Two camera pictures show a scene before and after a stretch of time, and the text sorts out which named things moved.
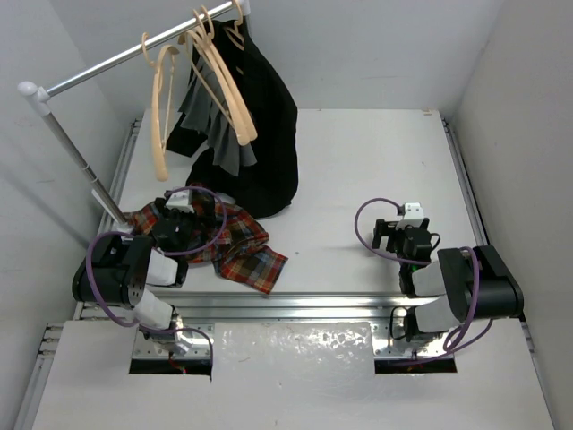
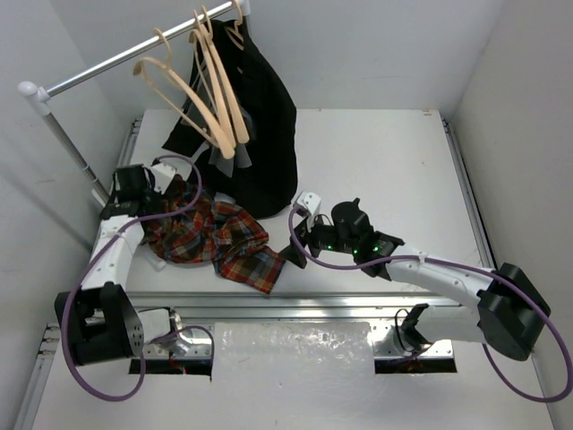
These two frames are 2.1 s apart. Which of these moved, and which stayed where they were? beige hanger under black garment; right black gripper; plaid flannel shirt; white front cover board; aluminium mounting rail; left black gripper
Moved: left black gripper; right black gripper
Stayed: plaid flannel shirt; white front cover board; aluminium mounting rail; beige hanger under black garment
